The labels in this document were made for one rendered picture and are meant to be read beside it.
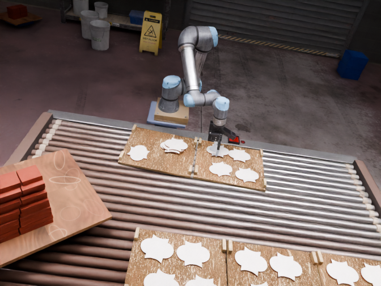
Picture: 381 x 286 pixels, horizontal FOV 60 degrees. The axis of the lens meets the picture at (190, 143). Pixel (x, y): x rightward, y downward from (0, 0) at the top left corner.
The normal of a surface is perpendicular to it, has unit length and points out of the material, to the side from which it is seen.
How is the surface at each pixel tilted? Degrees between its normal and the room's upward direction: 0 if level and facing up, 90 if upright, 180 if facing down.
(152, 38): 77
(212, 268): 0
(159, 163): 0
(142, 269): 0
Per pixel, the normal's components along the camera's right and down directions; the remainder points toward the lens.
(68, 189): 0.16, -0.78
